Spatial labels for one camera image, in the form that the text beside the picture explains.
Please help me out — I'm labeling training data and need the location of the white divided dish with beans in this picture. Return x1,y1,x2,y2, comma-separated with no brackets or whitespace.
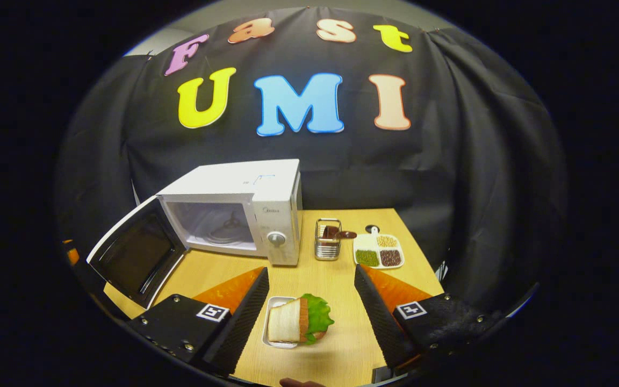
353,226,405,269

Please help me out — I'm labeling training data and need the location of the sandwich with lettuce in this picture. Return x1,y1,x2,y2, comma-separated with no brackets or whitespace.
268,293,335,345

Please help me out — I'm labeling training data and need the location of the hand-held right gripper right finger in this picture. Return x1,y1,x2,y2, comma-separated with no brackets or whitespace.
354,264,503,371

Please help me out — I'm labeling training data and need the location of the black backdrop cloth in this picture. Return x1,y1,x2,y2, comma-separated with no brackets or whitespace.
54,6,568,312

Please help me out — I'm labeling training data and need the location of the brown spoon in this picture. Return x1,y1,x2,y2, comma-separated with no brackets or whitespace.
323,226,357,241

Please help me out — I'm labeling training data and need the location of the metal wire basket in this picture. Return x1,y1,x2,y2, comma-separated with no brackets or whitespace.
315,218,342,261

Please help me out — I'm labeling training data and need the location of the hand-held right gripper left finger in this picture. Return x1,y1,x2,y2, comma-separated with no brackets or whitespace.
127,267,270,377

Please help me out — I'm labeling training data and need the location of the white microwave oven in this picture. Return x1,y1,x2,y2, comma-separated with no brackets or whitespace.
87,159,304,310

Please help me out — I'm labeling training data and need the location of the small white rectangular plate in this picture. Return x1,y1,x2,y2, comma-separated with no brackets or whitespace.
262,296,302,349

